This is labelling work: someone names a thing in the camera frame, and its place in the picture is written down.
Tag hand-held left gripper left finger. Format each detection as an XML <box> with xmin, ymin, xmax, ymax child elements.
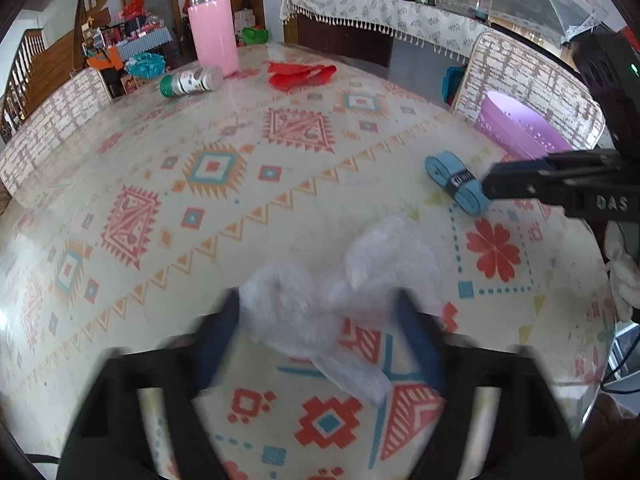
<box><xmin>55</xmin><ymin>287</ymin><xmax>243</xmax><ymax>480</ymax></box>

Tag black cable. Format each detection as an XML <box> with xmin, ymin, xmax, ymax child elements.
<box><xmin>600</xmin><ymin>330</ymin><xmax>640</xmax><ymax>394</ymax></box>

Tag person's right hand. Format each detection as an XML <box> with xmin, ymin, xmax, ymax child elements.
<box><xmin>602</xmin><ymin>220</ymin><xmax>640</xmax><ymax>323</ymax></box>

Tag woven chair back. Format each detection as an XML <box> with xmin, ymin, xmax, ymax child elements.
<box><xmin>450</xmin><ymin>31</ymin><xmax>607</xmax><ymax>151</ymax></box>

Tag small bottle green cap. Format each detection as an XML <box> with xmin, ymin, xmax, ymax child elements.
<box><xmin>160</xmin><ymin>66</ymin><xmax>224</xmax><ymax>98</ymax></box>

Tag leaf print fringed cloth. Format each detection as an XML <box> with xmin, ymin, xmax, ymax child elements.
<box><xmin>280</xmin><ymin>0</ymin><xmax>501</xmax><ymax>59</ymax></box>

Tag green bag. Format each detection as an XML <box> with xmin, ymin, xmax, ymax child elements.
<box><xmin>241</xmin><ymin>25</ymin><xmax>271</xmax><ymax>46</ymax></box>

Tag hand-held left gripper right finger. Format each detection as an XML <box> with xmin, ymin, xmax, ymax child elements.
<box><xmin>395</xmin><ymin>292</ymin><xmax>586</xmax><ymax>480</ymax></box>

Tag wooden staircase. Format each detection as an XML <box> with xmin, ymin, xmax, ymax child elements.
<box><xmin>0</xmin><ymin>0</ymin><xmax>138</xmax><ymax>141</ymax></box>

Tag blue plastic crate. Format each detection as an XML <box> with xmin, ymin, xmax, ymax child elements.
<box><xmin>442</xmin><ymin>66</ymin><xmax>468</xmax><ymax>106</ymax></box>

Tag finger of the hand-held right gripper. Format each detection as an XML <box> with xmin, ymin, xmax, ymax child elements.
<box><xmin>482</xmin><ymin>160</ymin><xmax>635</xmax><ymax>220</ymax></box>
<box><xmin>500</xmin><ymin>149</ymin><xmax>624</xmax><ymax>173</ymax></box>

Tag blue strap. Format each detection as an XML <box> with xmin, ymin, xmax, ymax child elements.
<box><xmin>425</xmin><ymin>151</ymin><xmax>492</xmax><ymax>216</ymax></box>

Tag chair with woven cushion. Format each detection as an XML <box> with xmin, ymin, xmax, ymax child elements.
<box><xmin>0</xmin><ymin>67</ymin><xmax>113</xmax><ymax>201</ymax></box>

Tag red plastic wrapper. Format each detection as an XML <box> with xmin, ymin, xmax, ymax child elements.
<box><xmin>263</xmin><ymin>60</ymin><xmax>338</xmax><ymax>92</ymax></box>

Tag grey door wooden frame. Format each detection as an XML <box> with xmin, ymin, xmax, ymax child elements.
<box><xmin>117</xmin><ymin>0</ymin><xmax>183</xmax><ymax>61</ymax></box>

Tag clear plastic bag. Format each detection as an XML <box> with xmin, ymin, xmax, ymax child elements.
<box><xmin>239</xmin><ymin>214</ymin><xmax>446</xmax><ymax>404</ymax></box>

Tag purple perforated plastic basket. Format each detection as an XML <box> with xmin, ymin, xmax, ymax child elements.
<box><xmin>474</xmin><ymin>91</ymin><xmax>576</xmax><ymax>163</ymax></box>

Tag dark wooden cabinet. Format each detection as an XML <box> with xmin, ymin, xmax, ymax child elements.
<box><xmin>295</xmin><ymin>12</ymin><xmax>396</xmax><ymax>69</ymax></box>

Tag orange box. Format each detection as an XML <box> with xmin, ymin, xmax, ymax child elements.
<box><xmin>86</xmin><ymin>47</ymin><xmax>125</xmax><ymax>72</ymax></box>

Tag teal crumpled bag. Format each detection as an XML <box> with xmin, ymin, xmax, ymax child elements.
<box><xmin>124</xmin><ymin>52</ymin><xmax>167</xmax><ymax>80</ymax></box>

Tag pink thermos bottle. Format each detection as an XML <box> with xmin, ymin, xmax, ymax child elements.
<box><xmin>187</xmin><ymin>0</ymin><xmax>241</xmax><ymax>78</ymax></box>

